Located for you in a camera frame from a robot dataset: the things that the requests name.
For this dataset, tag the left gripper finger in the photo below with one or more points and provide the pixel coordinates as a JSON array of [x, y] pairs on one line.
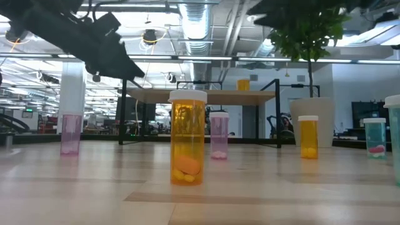
[[118, 73], [120, 57]]

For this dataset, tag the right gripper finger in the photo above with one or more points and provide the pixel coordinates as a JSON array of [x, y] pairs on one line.
[[270, 8], [270, 22]]

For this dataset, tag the large orange pill bottle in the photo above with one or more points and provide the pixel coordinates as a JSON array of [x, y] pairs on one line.
[[243, 85]]

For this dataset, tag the pink pill bottle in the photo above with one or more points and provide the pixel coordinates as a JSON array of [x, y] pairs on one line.
[[71, 134], [218, 136]]

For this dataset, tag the orange bottle with oval tablet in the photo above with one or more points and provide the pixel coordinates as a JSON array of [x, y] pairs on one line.
[[187, 140]]

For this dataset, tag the small orange pill bottle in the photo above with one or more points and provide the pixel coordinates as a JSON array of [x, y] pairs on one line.
[[308, 137]]

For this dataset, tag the green bottle with red pills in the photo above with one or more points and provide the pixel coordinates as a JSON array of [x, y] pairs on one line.
[[375, 137]]

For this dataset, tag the green pill bottle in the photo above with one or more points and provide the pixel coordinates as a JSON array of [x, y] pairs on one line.
[[395, 140]]

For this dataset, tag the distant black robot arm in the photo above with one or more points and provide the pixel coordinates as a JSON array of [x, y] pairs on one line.
[[281, 125]]

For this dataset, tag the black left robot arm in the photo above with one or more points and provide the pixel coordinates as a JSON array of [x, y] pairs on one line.
[[37, 18]]

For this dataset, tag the wooden shelf black metal legs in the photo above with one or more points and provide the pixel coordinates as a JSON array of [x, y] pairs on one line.
[[237, 97]]

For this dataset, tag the round black dome fixture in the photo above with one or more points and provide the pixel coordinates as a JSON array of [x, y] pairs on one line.
[[171, 77], [96, 77]]

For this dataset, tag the black desk monitor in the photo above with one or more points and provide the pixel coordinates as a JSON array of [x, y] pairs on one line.
[[131, 109]]

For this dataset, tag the white building pillar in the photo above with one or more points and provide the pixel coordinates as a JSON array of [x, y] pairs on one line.
[[72, 90]]

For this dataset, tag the small grey speaker box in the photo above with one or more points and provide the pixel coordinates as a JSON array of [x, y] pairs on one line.
[[253, 77], [300, 78]]

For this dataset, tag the long led light bar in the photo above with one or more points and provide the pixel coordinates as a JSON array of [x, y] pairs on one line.
[[203, 58]]

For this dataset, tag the green exit sign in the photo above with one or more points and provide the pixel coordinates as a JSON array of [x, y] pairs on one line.
[[29, 110]]

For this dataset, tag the green plant in white pot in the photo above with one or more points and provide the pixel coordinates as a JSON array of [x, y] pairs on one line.
[[312, 122]]

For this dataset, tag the black tv screen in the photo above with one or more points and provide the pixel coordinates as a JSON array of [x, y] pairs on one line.
[[368, 114]]

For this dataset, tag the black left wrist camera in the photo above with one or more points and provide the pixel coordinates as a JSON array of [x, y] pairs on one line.
[[107, 23]]

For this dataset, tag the black hanging camera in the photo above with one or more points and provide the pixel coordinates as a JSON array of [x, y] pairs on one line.
[[150, 36], [12, 37]]

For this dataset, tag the black metal mount bracket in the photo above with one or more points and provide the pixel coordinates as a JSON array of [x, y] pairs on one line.
[[200, 82], [297, 85]]

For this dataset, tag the silver ventilation duct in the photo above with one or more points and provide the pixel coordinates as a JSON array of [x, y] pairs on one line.
[[195, 25]]

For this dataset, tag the black aluminium table frame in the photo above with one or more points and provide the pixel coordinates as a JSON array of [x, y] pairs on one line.
[[47, 139]]

